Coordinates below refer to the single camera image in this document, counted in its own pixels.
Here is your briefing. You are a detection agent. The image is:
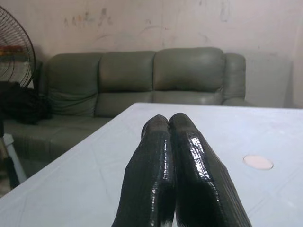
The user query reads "black cloth bundle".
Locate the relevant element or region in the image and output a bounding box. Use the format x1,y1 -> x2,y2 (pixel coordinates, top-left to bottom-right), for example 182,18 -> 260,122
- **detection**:
0,80 -> 53,125

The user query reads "white plastic table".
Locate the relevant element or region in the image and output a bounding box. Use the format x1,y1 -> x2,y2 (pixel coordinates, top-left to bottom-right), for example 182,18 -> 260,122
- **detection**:
0,102 -> 303,227

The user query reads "black standing fan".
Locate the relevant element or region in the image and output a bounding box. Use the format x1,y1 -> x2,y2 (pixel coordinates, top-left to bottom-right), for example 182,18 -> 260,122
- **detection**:
0,5 -> 36,89

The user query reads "white table leg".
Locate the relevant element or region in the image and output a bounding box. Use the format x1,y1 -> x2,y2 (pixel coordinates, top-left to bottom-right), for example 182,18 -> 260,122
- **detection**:
3,133 -> 27,183

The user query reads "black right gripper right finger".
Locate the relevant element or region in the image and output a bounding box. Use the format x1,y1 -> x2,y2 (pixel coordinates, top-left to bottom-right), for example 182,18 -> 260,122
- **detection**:
167,112 -> 253,227

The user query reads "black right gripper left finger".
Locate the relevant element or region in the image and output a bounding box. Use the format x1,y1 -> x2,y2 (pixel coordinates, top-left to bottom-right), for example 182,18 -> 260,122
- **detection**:
111,114 -> 176,227

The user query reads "grey-green leather sofa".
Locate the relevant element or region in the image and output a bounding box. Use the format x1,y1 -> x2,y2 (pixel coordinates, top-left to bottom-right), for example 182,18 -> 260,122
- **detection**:
3,46 -> 255,177

